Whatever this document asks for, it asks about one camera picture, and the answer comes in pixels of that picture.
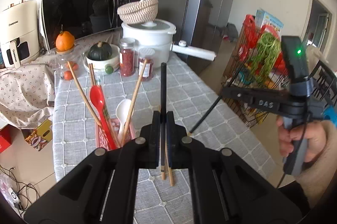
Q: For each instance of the light wooden chopstick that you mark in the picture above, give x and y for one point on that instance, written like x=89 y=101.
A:
x=162 y=141
x=169 y=170

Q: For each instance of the large orange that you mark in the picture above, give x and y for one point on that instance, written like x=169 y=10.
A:
x=64 y=41

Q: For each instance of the red plastic spoon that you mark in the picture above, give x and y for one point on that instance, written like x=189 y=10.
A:
x=97 y=99

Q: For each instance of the white electric pot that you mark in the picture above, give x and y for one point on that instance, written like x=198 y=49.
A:
x=158 y=35

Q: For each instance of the woven straw basket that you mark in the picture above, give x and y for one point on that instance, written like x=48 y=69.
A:
x=138 y=12

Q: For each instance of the labelled dried fruit jar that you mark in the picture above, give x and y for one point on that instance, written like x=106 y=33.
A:
x=146 y=53

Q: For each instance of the grey checked tablecloth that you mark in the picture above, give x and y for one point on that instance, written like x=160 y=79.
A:
x=74 y=133

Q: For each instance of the pink perforated utensil holder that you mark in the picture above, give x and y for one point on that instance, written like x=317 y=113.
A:
x=101 y=140

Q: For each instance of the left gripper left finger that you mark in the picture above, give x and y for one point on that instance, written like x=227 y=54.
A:
x=101 y=188

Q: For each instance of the clear glass jar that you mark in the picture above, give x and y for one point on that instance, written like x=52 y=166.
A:
x=66 y=64

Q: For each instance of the floral cloth on counter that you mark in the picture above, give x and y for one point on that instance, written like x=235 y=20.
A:
x=28 y=93

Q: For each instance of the cream air fryer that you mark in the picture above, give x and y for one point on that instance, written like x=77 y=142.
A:
x=19 y=34

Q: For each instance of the wooden chopstick in holder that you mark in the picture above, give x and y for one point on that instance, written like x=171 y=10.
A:
x=82 y=94
x=135 y=93

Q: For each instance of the black wire rack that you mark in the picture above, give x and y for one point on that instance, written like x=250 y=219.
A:
x=258 y=62

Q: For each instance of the goji berry jar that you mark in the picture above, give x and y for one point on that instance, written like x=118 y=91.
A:
x=126 y=56

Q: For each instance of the black microwave oven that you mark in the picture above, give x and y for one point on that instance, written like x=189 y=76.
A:
x=79 y=17

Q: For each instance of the white fruit bowl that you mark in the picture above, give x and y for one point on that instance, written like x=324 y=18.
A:
x=100 y=66

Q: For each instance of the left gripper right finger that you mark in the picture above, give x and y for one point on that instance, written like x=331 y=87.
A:
x=224 y=188

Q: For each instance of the dark green pumpkin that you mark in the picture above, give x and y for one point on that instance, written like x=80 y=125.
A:
x=100 y=51

